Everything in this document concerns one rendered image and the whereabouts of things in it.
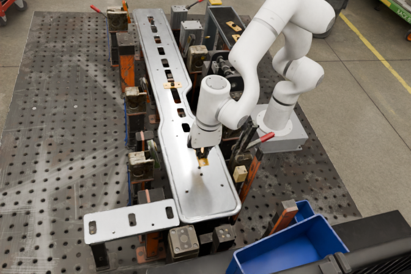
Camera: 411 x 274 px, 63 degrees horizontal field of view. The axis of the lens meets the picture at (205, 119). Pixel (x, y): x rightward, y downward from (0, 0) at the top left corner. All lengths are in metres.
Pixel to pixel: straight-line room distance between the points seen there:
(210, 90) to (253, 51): 0.17
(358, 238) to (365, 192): 1.60
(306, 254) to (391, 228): 0.34
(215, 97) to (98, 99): 1.09
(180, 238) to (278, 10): 0.71
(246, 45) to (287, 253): 0.64
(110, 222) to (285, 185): 0.88
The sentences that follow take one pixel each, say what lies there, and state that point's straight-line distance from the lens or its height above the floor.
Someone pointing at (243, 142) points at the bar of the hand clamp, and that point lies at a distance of 1.17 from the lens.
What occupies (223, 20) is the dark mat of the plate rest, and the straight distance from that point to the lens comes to 1.75.
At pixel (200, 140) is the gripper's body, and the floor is 1.19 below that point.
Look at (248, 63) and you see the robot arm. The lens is 0.95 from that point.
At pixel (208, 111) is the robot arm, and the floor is 1.33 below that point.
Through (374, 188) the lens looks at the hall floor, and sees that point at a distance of 2.90.
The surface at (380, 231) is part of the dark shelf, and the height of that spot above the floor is 1.03.
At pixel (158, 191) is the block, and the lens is 1.20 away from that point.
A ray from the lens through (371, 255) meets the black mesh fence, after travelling 0.58.
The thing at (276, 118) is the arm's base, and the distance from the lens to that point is 1.66.
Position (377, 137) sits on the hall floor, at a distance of 3.32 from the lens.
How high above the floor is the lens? 2.00
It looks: 46 degrees down
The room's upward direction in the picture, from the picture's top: 11 degrees clockwise
